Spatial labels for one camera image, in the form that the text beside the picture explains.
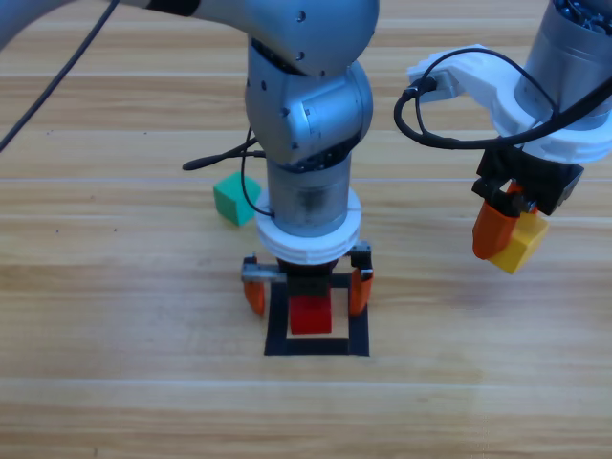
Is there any yellow wooden cube block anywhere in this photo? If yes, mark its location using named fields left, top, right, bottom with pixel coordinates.
left=487, top=212, right=550, bottom=275

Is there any green wooden cube block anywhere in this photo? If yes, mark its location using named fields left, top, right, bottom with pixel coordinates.
left=212, top=171, right=263, bottom=227

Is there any thin black gripper wire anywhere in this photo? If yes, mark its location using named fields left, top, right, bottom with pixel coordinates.
left=238, top=124, right=278, bottom=220

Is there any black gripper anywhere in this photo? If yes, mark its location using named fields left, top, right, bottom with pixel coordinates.
left=471, top=145, right=585, bottom=262
left=241, top=241, right=375, bottom=318

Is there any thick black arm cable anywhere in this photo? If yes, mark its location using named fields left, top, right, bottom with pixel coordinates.
left=0, top=0, right=121, bottom=153

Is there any black tape square outline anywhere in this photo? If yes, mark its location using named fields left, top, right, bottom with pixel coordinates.
left=263, top=272, right=371, bottom=359

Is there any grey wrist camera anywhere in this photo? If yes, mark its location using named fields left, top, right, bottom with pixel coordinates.
left=420, top=70, right=468, bottom=102

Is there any red wooden cube block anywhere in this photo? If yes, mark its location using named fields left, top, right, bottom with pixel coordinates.
left=289, top=295, right=334, bottom=336

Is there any black camera cable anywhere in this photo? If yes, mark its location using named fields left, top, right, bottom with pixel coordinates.
left=393, top=47, right=612, bottom=150
left=181, top=148, right=268, bottom=172

